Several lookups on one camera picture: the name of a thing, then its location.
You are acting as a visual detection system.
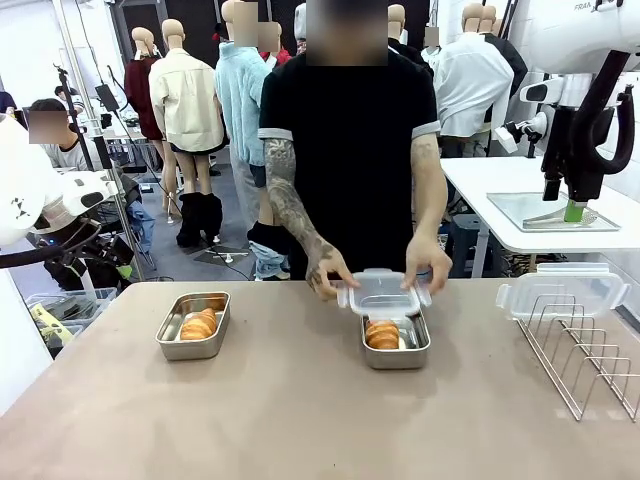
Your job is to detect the maroon garment mannequin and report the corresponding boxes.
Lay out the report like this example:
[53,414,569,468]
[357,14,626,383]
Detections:
[123,27,164,142]

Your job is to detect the black tablet on stand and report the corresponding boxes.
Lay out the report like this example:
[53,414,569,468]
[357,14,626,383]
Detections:
[94,83,121,114]

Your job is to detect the blue jeans pile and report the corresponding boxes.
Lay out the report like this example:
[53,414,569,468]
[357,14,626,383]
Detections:
[248,222,292,281]

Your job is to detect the perforated steel baking tray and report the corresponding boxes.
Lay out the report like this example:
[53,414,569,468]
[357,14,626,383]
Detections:
[487,191,622,233]

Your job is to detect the light blue sweater mannequin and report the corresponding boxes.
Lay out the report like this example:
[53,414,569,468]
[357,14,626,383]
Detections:
[214,0,271,169]

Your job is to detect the person's tattooed right hand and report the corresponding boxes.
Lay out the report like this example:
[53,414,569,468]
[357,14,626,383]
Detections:
[305,242,361,302]

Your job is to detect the black tripod stand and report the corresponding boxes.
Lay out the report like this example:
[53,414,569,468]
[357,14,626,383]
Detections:
[52,63,114,174]

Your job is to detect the clear plastic clip lid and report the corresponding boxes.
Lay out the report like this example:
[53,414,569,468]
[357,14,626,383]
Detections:
[335,268,433,318]
[495,262,631,321]

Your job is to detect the black hose of arm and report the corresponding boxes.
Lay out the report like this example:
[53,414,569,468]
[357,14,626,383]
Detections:
[0,247,69,270]
[569,49,635,176]

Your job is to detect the red garment mannequin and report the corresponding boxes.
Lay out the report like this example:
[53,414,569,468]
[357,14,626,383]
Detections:
[257,22,294,69]

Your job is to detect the plain steel rectangular container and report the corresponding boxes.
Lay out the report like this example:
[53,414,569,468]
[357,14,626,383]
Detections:
[154,291,232,362]

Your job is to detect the steel serving tongs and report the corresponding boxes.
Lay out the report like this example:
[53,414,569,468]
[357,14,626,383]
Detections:
[522,207,599,229]

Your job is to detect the steel container with ribbed base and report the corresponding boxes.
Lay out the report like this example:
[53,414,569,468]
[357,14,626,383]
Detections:
[360,304,432,371]

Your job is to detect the person's left forearm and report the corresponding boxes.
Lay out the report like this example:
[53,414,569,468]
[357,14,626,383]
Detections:
[410,169,450,246]

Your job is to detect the black fur boot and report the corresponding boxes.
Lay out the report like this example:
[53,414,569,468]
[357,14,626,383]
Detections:
[175,193,204,249]
[199,192,225,241]

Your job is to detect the person's tattooed right forearm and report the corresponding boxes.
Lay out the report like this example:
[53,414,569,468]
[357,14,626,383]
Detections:
[266,174,334,256]

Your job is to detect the white shirt mannequin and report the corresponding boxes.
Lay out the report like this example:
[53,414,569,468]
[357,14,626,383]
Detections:
[432,2,516,139]

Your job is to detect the black clothes mannequin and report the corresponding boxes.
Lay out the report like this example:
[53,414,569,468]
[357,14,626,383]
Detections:
[387,4,436,76]

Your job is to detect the person in black t-shirt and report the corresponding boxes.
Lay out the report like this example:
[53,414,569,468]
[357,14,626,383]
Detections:
[258,0,442,281]

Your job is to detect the clear plastic storage bin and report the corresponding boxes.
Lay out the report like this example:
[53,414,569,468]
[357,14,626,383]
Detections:
[24,287,119,359]

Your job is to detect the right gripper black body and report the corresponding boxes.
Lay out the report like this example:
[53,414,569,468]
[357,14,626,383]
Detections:
[542,107,600,169]

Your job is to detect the white camera box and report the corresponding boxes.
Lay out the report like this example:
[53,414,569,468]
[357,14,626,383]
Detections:
[494,112,549,155]

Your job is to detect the black hose of left arm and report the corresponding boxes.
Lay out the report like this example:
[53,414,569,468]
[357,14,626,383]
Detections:
[0,247,69,270]

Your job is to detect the golden croissant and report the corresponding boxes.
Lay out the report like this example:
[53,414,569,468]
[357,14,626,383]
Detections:
[179,307,219,342]
[365,319,401,350]

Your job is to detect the person's left hand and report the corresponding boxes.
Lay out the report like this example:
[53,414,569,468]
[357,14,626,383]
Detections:
[404,234,454,296]

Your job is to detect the black hose of right arm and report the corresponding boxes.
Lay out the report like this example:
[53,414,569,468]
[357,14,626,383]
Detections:
[569,49,635,176]

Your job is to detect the beige jacket mannequin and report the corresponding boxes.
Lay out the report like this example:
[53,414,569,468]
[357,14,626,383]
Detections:
[148,18,226,221]

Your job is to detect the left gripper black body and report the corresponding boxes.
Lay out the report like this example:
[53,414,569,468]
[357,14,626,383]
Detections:
[47,218,136,275]

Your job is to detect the steel wire lid rack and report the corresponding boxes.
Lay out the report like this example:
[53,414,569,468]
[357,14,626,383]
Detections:
[517,293,640,422]

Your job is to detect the seated bystander in light shirt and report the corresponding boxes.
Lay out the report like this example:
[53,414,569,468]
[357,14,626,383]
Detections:
[27,98,94,172]

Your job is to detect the white side table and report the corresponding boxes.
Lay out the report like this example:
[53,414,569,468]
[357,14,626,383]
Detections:
[442,156,640,279]

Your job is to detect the black jacket mannequin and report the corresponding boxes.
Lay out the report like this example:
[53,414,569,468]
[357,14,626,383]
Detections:
[479,4,530,99]

